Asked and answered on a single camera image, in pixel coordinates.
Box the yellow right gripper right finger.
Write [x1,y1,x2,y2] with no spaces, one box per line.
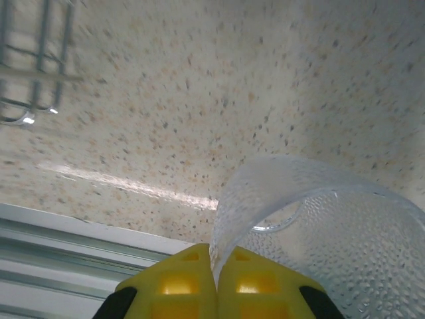
[215,245,347,319]

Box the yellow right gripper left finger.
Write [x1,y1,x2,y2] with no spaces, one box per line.
[95,243,219,319]

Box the clear dimpled plastic cup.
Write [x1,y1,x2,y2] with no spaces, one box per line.
[208,154,425,319]

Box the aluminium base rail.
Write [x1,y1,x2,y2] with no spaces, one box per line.
[0,201,197,319]

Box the metal wire dish rack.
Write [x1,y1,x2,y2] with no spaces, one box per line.
[0,0,84,130]

